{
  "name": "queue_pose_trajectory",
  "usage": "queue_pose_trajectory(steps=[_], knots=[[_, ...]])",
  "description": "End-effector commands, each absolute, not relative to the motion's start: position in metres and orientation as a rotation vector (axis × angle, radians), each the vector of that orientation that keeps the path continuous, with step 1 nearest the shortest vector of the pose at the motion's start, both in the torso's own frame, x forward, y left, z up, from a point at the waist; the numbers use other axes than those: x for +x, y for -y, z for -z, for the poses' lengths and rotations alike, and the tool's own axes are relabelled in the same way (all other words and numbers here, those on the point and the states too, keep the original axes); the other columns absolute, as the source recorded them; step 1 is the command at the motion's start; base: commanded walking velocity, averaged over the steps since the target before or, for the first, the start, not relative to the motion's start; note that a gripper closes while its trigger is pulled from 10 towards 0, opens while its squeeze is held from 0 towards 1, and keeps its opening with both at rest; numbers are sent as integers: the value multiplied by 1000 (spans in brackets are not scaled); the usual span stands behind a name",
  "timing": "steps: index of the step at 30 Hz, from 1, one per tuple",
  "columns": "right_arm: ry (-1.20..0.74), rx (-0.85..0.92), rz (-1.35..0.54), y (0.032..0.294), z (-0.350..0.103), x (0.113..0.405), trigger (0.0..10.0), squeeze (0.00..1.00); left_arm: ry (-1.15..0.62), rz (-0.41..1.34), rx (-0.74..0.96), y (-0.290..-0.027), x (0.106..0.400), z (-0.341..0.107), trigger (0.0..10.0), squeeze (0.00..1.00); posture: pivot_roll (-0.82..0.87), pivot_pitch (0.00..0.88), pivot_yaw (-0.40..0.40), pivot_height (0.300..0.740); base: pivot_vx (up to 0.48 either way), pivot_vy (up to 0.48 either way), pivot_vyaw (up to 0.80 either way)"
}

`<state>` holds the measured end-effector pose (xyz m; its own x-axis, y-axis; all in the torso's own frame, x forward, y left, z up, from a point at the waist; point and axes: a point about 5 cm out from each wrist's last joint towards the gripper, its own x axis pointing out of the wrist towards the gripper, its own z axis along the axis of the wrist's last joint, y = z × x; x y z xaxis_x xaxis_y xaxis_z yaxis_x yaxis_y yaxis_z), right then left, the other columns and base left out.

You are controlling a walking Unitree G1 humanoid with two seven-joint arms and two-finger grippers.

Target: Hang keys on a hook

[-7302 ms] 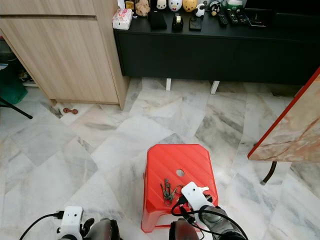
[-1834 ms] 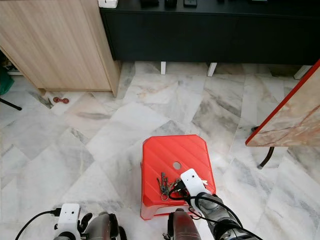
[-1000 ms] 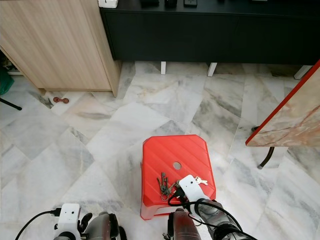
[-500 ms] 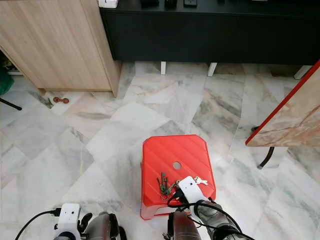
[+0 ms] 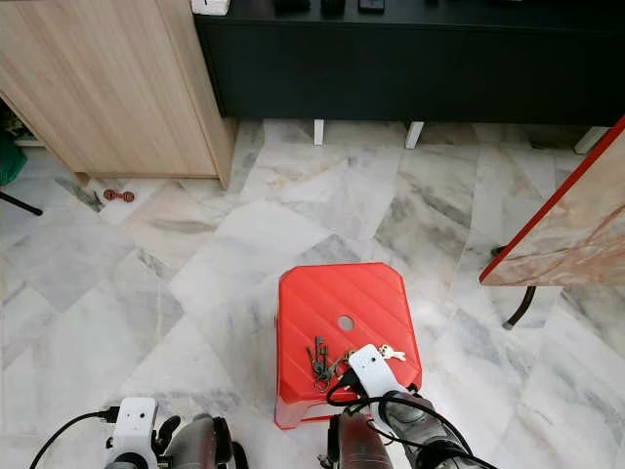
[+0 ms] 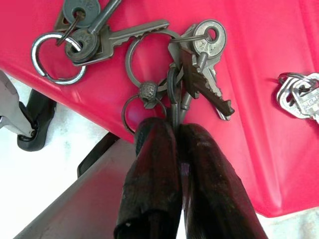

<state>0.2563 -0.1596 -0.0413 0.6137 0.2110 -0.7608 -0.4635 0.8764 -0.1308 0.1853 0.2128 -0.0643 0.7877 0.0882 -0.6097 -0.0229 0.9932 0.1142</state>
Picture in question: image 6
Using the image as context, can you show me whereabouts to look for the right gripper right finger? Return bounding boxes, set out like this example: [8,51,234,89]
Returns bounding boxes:
[178,122,269,239]

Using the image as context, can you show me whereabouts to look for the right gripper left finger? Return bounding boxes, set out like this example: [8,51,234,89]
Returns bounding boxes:
[113,117,184,239]

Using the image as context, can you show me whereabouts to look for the key bunch with metal bead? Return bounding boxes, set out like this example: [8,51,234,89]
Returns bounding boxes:
[121,19,235,136]

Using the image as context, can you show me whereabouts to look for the red plastic stool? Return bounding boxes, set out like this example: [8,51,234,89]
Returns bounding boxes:
[0,0,319,239]

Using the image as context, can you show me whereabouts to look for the small silver key bunch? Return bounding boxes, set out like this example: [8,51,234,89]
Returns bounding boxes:
[276,71,319,125]

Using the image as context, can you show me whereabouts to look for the dark key bunch large ring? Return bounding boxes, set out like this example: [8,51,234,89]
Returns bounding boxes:
[31,0,170,86]

